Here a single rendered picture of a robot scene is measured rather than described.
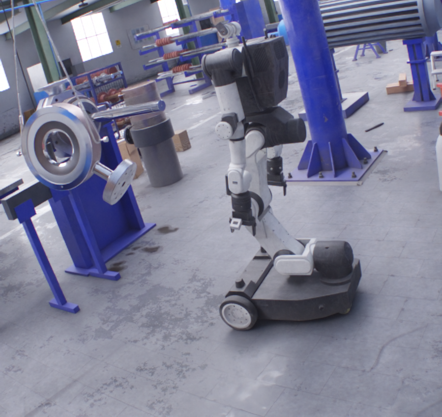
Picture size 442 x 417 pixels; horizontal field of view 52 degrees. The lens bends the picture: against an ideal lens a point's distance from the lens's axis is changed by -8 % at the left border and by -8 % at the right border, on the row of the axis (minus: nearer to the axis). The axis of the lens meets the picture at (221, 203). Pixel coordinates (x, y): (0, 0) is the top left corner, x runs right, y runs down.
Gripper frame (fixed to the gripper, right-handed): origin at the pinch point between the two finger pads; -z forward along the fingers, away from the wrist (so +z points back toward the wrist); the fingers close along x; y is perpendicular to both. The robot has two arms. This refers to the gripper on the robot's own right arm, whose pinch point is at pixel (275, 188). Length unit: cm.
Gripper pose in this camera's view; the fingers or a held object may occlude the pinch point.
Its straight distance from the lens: 263.4
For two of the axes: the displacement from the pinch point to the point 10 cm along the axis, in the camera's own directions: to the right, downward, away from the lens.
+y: -4.2, 4.3, -8.0
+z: -0.8, -8.9, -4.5
